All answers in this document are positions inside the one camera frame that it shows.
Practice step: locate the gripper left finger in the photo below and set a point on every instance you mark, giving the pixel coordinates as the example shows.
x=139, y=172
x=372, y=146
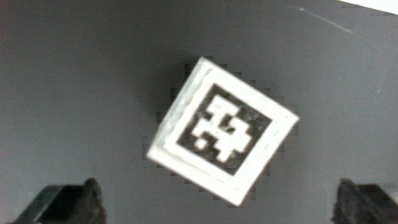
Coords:
x=68, y=204

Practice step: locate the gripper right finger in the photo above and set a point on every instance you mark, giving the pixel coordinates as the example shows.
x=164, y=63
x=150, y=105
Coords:
x=365, y=205

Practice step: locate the white tagged cube nut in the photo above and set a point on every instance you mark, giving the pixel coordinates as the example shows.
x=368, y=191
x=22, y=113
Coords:
x=221, y=132

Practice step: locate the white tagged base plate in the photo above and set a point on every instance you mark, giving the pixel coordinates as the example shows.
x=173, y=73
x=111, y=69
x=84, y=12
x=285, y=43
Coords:
x=382, y=5

